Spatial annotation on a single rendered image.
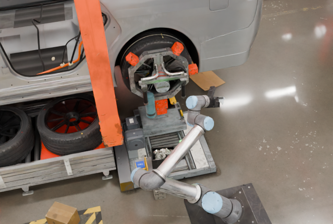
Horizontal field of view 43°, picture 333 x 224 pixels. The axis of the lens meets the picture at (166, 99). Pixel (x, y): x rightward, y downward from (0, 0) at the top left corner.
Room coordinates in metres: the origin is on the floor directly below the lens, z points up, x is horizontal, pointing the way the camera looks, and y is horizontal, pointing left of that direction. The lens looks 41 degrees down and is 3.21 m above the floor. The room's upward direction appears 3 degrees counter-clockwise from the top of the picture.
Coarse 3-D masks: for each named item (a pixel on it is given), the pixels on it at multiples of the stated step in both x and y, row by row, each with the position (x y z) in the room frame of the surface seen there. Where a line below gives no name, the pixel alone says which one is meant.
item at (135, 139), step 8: (128, 120) 2.88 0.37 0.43; (136, 120) 2.87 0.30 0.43; (128, 128) 2.81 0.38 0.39; (136, 128) 2.82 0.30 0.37; (128, 136) 2.69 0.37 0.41; (136, 136) 2.69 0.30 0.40; (144, 136) 2.71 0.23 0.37; (128, 144) 2.66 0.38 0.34; (136, 144) 2.66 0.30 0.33; (144, 144) 2.69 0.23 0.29; (128, 152) 2.70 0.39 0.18; (136, 152) 2.71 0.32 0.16
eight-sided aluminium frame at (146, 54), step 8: (168, 48) 3.04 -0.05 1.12; (144, 56) 2.96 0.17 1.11; (152, 56) 2.97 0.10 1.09; (176, 56) 3.01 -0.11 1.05; (136, 64) 2.95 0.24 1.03; (184, 64) 3.02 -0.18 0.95; (128, 72) 2.97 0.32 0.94; (136, 88) 2.98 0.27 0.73; (176, 88) 3.01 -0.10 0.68; (160, 96) 2.98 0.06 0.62; (168, 96) 2.99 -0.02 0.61
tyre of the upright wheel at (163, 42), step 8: (144, 32) 3.24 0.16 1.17; (152, 32) 3.22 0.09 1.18; (160, 32) 3.22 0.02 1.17; (168, 32) 3.27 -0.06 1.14; (136, 40) 3.16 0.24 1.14; (144, 40) 3.12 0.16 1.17; (152, 40) 3.09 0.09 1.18; (160, 40) 3.09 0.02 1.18; (168, 40) 3.12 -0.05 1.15; (176, 40) 3.18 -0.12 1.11; (136, 48) 3.05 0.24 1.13; (144, 48) 3.04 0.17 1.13; (152, 48) 3.06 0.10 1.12; (160, 48) 3.07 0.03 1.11; (184, 48) 3.14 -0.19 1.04; (120, 56) 3.19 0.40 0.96; (184, 56) 3.11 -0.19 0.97; (128, 64) 3.02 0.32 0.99; (128, 80) 3.01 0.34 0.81; (128, 88) 3.01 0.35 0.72
